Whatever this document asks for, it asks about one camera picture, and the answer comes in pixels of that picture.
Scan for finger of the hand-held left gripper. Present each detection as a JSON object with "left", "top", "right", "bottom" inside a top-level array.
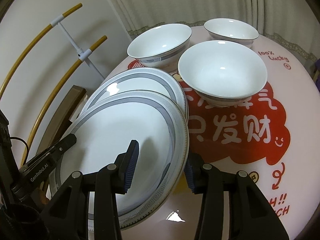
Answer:
[{"left": 37, "top": 133, "right": 77, "bottom": 163}]

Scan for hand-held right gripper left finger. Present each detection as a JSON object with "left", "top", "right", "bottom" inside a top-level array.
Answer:
[{"left": 40, "top": 139, "right": 140, "bottom": 240}]

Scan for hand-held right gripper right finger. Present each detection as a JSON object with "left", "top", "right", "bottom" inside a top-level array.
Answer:
[{"left": 184, "top": 152, "right": 287, "bottom": 240}]

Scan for white plate with grey band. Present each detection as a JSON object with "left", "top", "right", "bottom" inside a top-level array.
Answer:
[
  {"left": 87, "top": 120, "right": 190, "bottom": 232},
  {"left": 84, "top": 67, "right": 188, "bottom": 120},
  {"left": 49, "top": 90, "right": 190, "bottom": 224}
]

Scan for small white bowl grey band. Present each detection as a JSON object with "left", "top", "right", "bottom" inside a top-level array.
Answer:
[
  {"left": 204, "top": 18, "right": 259, "bottom": 48},
  {"left": 177, "top": 40, "right": 268, "bottom": 107}
]

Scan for large white bowl grey band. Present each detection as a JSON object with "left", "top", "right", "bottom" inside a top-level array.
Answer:
[{"left": 127, "top": 23, "right": 192, "bottom": 68}]

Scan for brown wooden bench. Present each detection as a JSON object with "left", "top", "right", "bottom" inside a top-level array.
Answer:
[{"left": 41, "top": 85, "right": 87, "bottom": 160}]

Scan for pink printed tablecloth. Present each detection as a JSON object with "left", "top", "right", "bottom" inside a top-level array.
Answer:
[{"left": 100, "top": 21, "right": 320, "bottom": 240}]

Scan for white barre stand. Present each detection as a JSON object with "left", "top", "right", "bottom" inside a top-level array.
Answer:
[{"left": 51, "top": 15, "right": 105, "bottom": 80}]

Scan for black braided cable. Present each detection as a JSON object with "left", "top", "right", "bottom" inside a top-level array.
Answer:
[{"left": 10, "top": 136, "right": 28, "bottom": 167}]

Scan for wooden barre rail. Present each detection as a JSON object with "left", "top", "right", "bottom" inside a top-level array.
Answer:
[
  {"left": 0, "top": 3, "right": 83, "bottom": 99},
  {"left": 21, "top": 35, "right": 108, "bottom": 165}
]

